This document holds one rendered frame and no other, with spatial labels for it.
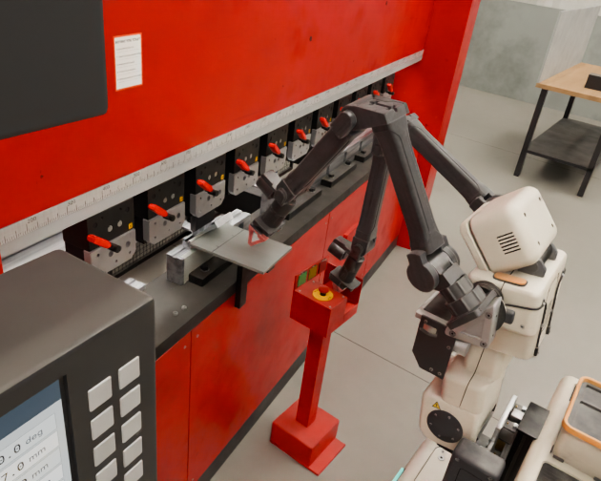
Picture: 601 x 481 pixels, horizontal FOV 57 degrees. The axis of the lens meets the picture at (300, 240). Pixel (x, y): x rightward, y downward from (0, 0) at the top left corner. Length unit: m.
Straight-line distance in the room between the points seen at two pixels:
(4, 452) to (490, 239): 1.11
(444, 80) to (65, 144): 2.71
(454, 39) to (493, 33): 5.63
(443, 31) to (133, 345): 3.22
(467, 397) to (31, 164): 1.17
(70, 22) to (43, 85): 0.04
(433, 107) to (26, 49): 3.35
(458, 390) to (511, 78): 7.79
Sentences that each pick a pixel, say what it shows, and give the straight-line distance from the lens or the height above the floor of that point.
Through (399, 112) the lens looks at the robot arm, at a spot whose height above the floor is 1.57.
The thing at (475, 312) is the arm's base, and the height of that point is 1.21.
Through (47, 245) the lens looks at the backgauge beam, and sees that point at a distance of 1.78.
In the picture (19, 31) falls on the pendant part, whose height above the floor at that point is 1.81.
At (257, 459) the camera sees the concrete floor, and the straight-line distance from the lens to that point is 2.41.
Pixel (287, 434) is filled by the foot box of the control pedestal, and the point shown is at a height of 0.11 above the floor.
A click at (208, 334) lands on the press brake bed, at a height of 0.76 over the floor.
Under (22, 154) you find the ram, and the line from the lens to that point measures 1.16.
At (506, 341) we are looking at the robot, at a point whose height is 1.05.
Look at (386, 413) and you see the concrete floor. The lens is 2.68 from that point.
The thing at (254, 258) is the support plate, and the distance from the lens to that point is 1.67.
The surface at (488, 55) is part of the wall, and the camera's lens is 9.19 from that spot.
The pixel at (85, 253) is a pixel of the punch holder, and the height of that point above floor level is 1.17.
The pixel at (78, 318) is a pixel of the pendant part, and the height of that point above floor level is 1.60.
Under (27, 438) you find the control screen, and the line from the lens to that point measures 0.45.
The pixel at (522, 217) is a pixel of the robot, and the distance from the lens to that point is 1.34.
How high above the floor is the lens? 1.88
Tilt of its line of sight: 29 degrees down
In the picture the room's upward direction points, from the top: 8 degrees clockwise
